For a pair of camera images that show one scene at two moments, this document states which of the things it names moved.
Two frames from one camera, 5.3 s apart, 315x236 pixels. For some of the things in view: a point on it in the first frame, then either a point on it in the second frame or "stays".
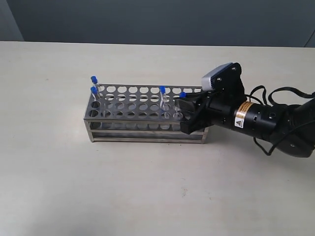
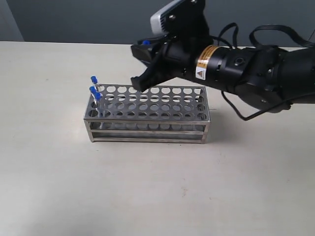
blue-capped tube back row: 162,91 to 146,43
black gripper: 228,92 to 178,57
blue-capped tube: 94,90 stays
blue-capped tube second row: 182,95 to 99,97
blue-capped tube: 94,80 stays
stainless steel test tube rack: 138,112 stays
